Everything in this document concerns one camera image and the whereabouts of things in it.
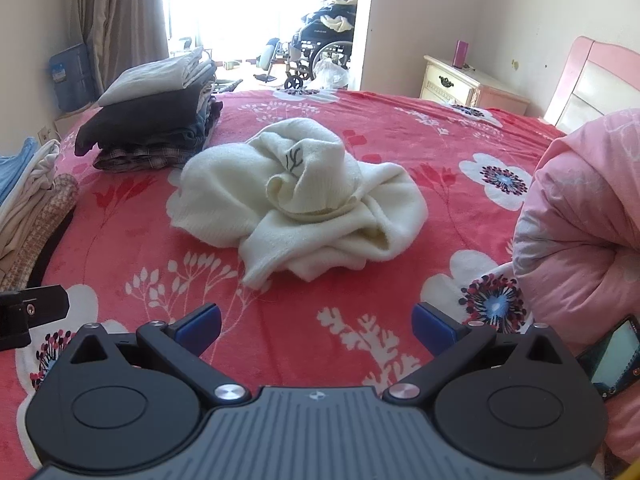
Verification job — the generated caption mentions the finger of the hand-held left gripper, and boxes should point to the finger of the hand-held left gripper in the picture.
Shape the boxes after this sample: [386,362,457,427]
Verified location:
[0,284,70,352]

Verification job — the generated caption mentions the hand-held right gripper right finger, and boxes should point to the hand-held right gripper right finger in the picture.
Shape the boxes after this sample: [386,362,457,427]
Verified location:
[385,301,573,406]

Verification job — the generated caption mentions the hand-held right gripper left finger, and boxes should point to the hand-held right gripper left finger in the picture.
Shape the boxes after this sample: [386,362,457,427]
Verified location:
[67,302,252,407]

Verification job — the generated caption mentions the white knit sweater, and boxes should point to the white knit sweater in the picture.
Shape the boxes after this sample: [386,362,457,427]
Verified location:
[167,117,430,290]

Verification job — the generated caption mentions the dark cloth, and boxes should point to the dark cloth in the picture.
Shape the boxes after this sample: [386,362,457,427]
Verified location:
[27,205,76,288]

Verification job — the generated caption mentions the folded patterned knit garment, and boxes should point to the folded patterned knit garment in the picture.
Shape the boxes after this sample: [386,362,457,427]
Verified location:
[0,172,80,281]

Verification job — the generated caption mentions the folded light blue garment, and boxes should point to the folded light blue garment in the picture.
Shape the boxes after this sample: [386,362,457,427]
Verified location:
[0,137,40,211]

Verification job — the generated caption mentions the pink quilt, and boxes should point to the pink quilt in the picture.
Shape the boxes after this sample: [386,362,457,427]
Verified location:
[512,109,640,478]

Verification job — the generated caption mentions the black smartphone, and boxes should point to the black smartphone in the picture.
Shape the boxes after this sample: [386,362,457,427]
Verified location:
[575,314,640,402]

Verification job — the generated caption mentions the folded blue jeans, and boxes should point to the folded blue jeans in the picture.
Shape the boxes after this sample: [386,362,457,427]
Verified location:
[192,95,223,151]

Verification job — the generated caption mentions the red floral blanket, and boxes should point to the red floral blanket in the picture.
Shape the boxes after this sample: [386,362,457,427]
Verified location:
[0,87,640,480]

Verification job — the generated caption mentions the folded dark grey garment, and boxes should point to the folded dark grey garment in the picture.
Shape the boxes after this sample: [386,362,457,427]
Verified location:
[75,82,216,157]

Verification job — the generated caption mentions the blue plastic crate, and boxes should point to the blue plastic crate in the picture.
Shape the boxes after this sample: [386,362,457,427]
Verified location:
[49,42,96,112]

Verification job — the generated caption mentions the cream nightstand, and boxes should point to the cream nightstand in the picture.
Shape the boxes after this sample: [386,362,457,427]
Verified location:
[419,55,531,116]

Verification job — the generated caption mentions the folded white garment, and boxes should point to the folded white garment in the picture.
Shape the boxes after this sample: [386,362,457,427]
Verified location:
[97,46,217,108]

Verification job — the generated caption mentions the white plastic bag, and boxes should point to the white plastic bag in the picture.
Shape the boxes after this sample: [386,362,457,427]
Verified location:
[312,57,351,88]

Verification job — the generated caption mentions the pink bed headboard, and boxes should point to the pink bed headboard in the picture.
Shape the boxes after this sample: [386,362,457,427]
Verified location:
[542,36,640,135]

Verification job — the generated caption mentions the beige curtain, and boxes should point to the beige curtain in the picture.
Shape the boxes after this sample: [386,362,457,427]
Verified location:
[75,0,170,83]

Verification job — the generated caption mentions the black wheelchair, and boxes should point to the black wheelchair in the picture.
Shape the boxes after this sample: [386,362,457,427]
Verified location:
[285,5,357,92]

